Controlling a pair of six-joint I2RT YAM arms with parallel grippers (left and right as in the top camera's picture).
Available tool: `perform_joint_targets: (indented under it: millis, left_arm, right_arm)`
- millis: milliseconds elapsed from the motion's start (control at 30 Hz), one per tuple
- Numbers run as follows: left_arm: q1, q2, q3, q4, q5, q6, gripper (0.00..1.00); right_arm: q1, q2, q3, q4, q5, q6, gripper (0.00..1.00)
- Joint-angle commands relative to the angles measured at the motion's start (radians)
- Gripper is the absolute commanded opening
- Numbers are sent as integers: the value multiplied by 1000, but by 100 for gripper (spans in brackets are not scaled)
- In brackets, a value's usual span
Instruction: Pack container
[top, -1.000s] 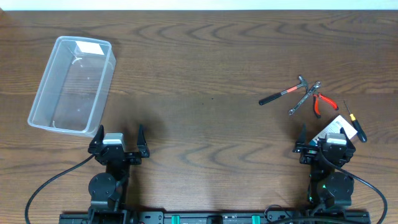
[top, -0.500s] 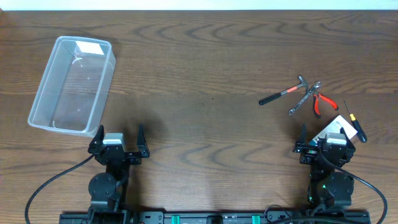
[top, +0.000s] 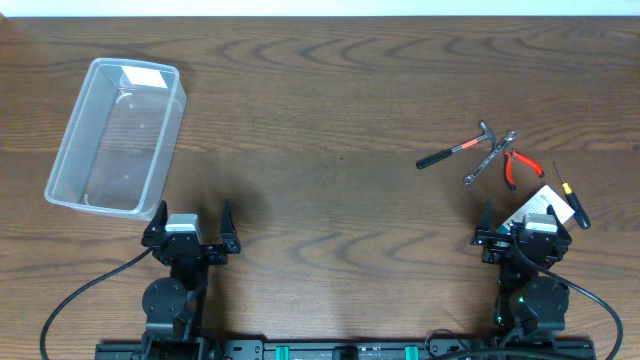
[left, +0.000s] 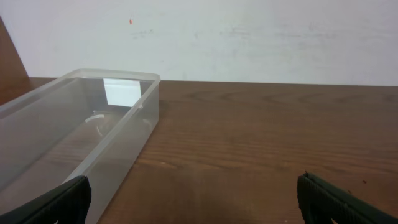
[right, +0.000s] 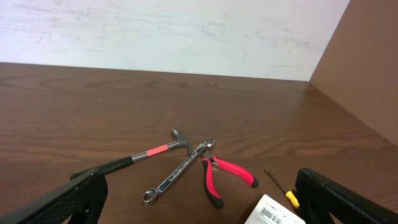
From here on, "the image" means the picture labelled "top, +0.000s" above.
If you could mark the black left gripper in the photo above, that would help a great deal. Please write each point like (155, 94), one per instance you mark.
(229, 242)

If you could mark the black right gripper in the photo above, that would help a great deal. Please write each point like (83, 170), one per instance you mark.
(499, 245)

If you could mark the white blue card package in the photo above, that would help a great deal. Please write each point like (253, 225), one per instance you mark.
(538, 204)

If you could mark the yellow black screwdriver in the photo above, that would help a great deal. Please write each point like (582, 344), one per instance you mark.
(580, 215)

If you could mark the red handled pliers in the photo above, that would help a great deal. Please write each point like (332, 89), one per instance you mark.
(510, 157)

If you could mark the silver ring spanner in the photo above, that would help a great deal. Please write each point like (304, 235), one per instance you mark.
(507, 140)

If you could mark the clear plastic container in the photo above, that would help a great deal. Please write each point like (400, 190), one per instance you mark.
(117, 149)

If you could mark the black handled claw hammer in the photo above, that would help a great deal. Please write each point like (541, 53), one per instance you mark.
(487, 135)

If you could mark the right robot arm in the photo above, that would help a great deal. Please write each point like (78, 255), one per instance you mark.
(529, 306)

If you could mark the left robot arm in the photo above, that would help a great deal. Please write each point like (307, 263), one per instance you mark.
(174, 305)

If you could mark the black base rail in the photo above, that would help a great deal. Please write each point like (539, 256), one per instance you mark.
(254, 349)

